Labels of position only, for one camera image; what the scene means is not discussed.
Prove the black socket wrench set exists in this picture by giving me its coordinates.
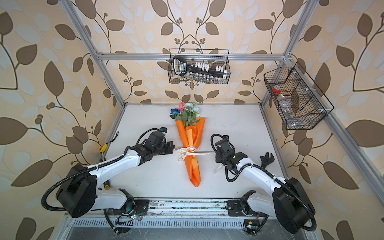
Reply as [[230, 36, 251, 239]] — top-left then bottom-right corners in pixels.
[[170, 55, 230, 79]]

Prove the clear bottle red cap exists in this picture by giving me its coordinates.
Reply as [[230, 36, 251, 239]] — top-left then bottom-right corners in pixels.
[[272, 85, 294, 118]]

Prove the black wire basket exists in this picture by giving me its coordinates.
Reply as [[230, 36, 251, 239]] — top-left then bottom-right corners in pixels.
[[264, 62, 334, 130], [167, 48, 231, 85]]

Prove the back black wire basket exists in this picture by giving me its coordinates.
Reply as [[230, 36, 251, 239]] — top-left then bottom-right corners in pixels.
[[167, 48, 231, 85]]

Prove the white ribbon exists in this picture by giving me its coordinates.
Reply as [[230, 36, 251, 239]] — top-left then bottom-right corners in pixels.
[[173, 147, 215, 174]]

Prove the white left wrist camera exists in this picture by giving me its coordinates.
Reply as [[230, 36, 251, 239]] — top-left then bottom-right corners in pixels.
[[160, 127, 168, 137]]

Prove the yellow tape measure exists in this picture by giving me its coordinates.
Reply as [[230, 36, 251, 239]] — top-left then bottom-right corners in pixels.
[[100, 131, 119, 154]]

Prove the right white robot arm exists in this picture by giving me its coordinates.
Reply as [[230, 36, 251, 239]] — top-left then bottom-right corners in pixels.
[[210, 135, 317, 234]]

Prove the dark blue fake rose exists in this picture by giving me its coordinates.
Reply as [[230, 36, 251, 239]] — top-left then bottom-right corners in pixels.
[[170, 109, 181, 120]]

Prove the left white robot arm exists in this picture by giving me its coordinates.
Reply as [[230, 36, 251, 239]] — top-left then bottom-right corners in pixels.
[[41, 127, 175, 219]]

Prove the orange wrapping paper sheet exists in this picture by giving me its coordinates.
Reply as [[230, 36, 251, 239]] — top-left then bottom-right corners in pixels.
[[176, 117, 206, 188]]

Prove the right black wire basket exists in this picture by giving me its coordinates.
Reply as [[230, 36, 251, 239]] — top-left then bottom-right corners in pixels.
[[264, 62, 334, 130]]

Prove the black adjustable wrench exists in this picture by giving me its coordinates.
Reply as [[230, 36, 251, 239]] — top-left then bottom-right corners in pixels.
[[260, 152, 275, 169]]

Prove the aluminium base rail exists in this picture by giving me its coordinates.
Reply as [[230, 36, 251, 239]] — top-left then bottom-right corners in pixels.
[[64, 197, 314, 230]]

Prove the pale blue fake flower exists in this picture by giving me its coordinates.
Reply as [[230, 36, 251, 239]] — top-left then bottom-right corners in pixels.
[[184, 103, 201, 127]]

